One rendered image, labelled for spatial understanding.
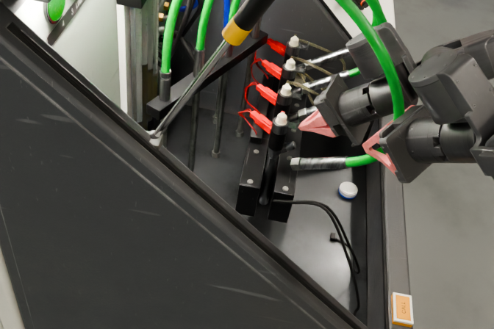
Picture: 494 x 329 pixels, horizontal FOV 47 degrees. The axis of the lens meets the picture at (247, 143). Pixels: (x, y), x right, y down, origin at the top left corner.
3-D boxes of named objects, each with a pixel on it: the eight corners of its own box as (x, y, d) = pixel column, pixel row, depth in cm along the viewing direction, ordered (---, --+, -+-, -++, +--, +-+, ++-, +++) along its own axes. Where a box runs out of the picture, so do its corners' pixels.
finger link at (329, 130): (292, 93, 96) (336, 75, 90) (314, 125, 98) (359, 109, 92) (276, 116, 91) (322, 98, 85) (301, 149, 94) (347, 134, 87)
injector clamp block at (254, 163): (281, 246, 110) (295, 194, 99) (230, 236, 110) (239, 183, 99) (295, 131, 134) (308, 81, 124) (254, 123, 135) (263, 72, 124)
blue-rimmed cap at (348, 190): (356, 200, 121) (358, 196, 120) (337, 197, 121) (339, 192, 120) (356, 187, 124) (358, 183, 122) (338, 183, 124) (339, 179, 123)
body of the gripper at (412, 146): (374, 140, 69) (417, 138, 62) (426, 98, 73) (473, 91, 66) (398, 184, 70) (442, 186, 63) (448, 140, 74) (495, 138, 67)
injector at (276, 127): (280, 211, 108) (301, 130, 94) (255, 205, 108) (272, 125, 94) (281, 200, 110) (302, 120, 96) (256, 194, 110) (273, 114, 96)
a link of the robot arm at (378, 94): (417, 111, 80) (428, 94, 84) (395, 69, 78) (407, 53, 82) (376, 125, 84) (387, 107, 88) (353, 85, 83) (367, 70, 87)
